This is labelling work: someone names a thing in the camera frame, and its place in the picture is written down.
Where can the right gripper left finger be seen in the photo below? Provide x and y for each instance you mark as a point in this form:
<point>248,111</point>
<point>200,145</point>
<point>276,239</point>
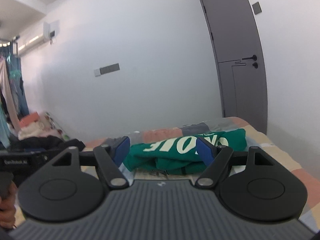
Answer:
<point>109,159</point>

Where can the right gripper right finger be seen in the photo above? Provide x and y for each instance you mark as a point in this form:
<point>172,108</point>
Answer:
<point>216,160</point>

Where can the green sweatshirt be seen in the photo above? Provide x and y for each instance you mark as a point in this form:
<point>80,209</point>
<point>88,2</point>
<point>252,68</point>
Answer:
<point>178,156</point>

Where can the pile of clothes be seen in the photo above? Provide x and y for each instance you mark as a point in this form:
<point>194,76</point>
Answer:
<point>40,125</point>

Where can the person's left hand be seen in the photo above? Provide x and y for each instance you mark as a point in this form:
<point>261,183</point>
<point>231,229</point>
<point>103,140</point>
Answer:
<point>8,209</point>

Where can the black jacket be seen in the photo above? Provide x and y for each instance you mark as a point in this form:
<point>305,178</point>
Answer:
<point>45,143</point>

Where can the hanging beige garment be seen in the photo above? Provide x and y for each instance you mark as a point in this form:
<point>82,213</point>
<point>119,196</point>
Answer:
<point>6,91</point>

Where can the teal curtain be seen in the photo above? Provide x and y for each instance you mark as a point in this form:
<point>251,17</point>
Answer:
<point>8,133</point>

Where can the grey door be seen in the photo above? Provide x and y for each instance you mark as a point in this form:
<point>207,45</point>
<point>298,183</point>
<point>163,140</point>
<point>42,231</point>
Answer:
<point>234,35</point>

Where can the grey wall switch panel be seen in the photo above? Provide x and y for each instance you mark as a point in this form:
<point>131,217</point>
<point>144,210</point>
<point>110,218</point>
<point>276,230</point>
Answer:
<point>106,70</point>

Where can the black door handle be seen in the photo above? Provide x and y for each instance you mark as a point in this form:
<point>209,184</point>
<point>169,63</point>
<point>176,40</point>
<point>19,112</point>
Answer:
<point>253,58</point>

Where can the white wall air conditioner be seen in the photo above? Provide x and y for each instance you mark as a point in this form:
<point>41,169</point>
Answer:
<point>35,37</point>

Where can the grey wall switch by door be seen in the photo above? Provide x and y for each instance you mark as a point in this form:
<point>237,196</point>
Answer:
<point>256,8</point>

